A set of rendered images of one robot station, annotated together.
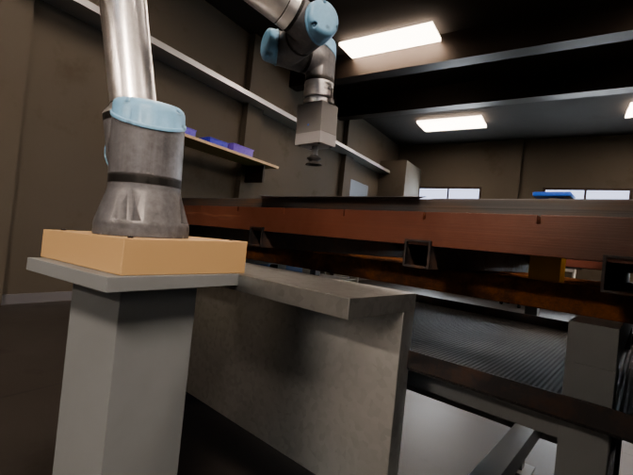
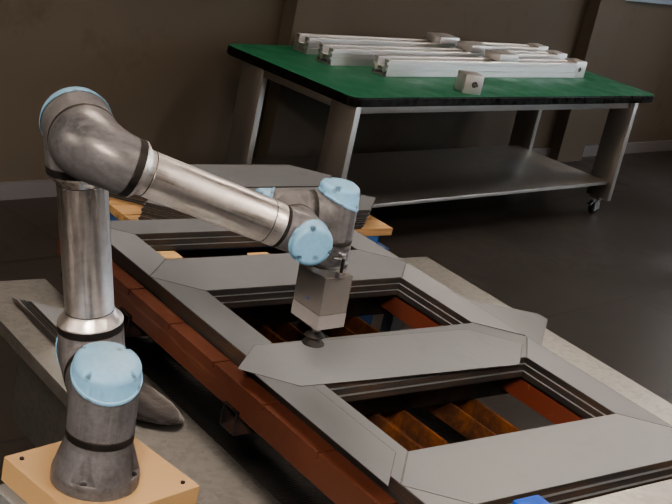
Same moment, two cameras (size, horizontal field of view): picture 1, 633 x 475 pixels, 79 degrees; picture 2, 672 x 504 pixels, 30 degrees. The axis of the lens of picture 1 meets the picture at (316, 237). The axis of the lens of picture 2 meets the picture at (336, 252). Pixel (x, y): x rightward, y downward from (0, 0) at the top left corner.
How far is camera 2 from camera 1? 1.64 m
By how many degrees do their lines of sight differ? 21
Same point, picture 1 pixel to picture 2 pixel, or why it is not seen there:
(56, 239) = (18, 477)
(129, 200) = (85, 465)
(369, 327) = not seen: outside the picture
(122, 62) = (81, 284)
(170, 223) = (121, 485)
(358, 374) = not seen: outside the picture
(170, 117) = (126, 390)
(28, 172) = not seen: outside the picture
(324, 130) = (326, 314)
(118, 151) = (77, 420)
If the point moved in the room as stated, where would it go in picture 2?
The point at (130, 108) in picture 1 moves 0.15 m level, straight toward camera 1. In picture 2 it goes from (90, 387) to (98, 432)
